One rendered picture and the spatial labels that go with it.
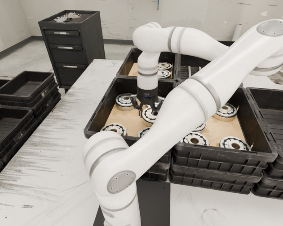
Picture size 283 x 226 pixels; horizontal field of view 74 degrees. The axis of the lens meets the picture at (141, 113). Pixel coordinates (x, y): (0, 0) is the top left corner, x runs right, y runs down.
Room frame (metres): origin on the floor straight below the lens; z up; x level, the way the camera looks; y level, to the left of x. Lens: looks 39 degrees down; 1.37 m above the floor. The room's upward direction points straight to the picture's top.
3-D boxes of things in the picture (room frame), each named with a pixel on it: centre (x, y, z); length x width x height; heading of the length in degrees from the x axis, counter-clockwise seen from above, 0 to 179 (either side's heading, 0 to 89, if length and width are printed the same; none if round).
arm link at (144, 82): (0.62, -0.03, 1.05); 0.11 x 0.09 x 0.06; 170
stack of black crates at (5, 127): (0.96, 1.01, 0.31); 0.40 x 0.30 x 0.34; 172
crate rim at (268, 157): (0.55, -0.28, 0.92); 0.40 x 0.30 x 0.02; 170
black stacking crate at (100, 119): (0.60, 0.02, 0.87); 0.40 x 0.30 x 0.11; 170
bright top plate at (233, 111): (0.65, -0.37, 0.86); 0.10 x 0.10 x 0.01
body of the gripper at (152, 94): (0.60, -0.02, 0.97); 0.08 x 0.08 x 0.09
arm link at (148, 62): (0.61, -0.03, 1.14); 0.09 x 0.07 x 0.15; 146
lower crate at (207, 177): (0.55, -0.28, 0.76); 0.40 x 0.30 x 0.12; 170
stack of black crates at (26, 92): (1.35, 0.95, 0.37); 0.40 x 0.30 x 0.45; 172
